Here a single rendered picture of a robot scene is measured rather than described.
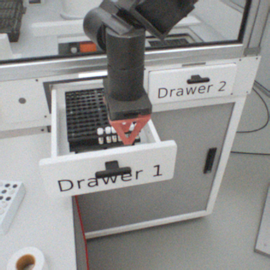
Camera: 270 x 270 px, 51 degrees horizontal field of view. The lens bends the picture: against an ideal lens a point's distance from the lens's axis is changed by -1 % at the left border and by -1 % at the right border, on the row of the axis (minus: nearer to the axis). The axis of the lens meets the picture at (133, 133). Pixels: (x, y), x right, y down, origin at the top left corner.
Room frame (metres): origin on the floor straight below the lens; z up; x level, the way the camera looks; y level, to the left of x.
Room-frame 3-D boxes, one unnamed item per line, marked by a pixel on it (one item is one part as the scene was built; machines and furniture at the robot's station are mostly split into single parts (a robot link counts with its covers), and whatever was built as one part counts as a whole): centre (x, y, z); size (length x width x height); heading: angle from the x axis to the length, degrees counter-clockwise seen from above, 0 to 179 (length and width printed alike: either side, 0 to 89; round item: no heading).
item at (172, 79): (0.81, -0.19, 0.87); 0.29 x 0.02 x 0.11; 102
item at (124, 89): (0.40, 0.01, 1.11); 0.10 x 0.07 x 0.07; 12
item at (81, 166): (0.43, 0.05, 0.87); 0.29 x 0.02 x 0.11; 102
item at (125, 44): (0.41, 0.01, 1.17); 0.07 x 0.06 x 0.07; 29
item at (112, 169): (0.41, 0.04, 0.91); 0.07 x 0.04 x 0.01; 102
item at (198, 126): (1.22, 0.17, 0.40); 1.03 x 0.95 x 0.80; 102
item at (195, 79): (0.78, -0.20, 0.91); 0.07 x 0.04 x 0.01; 102
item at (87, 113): (0.63, 0.09, 0.87); 0.22 x 0.18 x 0.06; 12
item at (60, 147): (0.64, 0.09, 0.86); 0.40 x 0.26 x 0.06; 12
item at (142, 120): (0.40, 0.01, 1.04); 0.07 x 0.07 x 0.09; 12
